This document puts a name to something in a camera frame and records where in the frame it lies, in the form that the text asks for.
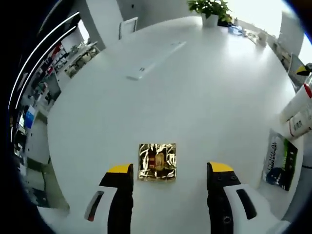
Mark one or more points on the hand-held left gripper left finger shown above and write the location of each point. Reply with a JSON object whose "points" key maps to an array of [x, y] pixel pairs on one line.
{"points": [[120, 200]]}

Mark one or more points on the blue plastic bag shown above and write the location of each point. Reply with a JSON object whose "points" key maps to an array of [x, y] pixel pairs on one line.
{"points": [[236, 29]]}

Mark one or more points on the blue storage box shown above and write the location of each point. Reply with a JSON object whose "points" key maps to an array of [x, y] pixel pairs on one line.
{"points": [[30, 119]]}

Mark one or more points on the potted green plant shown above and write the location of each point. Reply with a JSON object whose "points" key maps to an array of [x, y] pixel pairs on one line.
{"points": [[209, 9]]}

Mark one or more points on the white chair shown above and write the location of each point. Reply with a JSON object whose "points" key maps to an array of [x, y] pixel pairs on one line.
{"points": [[128, 28]]}

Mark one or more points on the white skincare bottle red band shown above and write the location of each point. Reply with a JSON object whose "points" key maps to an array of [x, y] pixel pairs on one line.
{"points": [[295, 107]]}

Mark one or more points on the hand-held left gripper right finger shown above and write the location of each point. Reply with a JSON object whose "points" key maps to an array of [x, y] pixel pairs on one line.
{"points": [[234, 209]]}

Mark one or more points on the gold foil skincare sachet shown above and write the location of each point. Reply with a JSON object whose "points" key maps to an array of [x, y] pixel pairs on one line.
{"points": [[156, 162]]}

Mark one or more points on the clear bottle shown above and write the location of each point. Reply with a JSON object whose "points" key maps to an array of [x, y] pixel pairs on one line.
{"points": [[301, 126]]}

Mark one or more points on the silver green skincare sachet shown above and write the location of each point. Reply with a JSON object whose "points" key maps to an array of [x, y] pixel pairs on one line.
{"points": [[280, 165]]}

